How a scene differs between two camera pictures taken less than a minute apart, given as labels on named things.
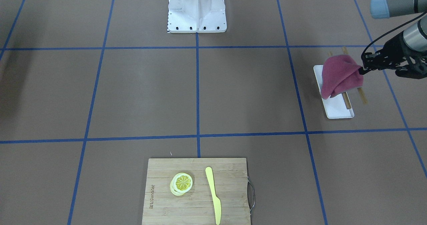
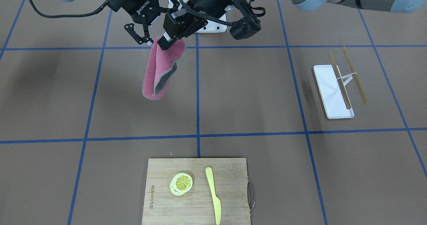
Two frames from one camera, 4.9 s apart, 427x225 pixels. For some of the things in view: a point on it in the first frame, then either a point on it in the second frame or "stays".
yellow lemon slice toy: x=181 y=183 stays
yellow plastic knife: x=217 y=202 stays
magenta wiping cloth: x=340 y=74 -> x=159 y=60
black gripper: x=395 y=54 -> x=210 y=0
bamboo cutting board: x=230 y=179 stays
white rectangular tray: x=335 y=106 stays
